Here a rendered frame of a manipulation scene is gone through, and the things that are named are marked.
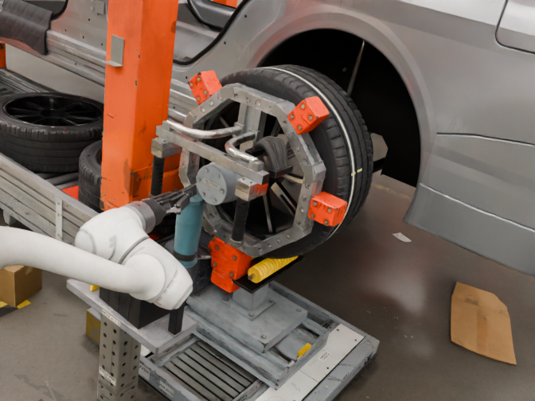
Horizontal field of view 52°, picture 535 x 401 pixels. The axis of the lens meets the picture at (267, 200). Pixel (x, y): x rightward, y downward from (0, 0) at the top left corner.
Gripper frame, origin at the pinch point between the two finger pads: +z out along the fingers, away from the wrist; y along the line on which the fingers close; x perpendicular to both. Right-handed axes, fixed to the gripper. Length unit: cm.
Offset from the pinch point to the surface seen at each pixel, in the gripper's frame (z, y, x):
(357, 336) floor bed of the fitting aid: 76, -30, 86
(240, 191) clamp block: 1.9, -16.2, -1.9
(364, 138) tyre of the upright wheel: 48, -38, -9
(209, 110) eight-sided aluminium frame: 29.0, 9.3, -18.1
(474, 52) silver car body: 56, -68, -36
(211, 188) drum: 12.3, -0.3, 2.3
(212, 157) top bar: 7.1, -4.7, -9.3
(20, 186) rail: 44, 125, 27
